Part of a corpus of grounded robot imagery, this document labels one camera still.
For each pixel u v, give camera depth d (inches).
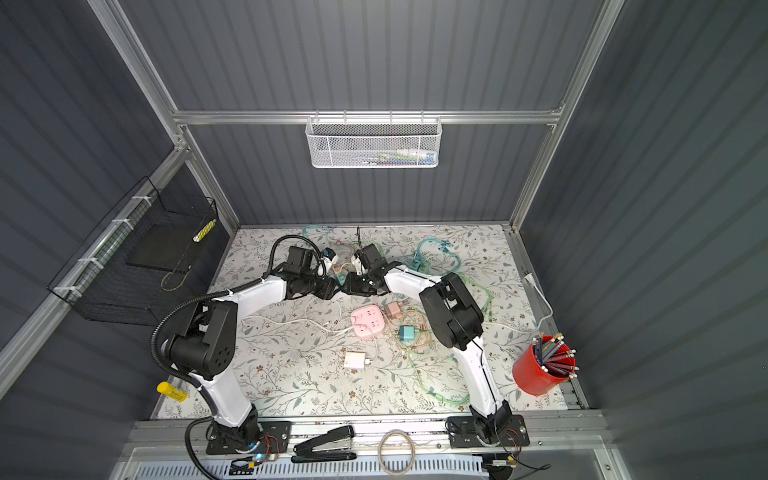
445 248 44.2
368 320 35.9
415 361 34.1
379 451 28.0
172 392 29.6
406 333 35.1
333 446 27.9
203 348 19.2
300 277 30.1
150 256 29.6
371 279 30.3
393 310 37.0
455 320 22.8
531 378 31.5
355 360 33.5
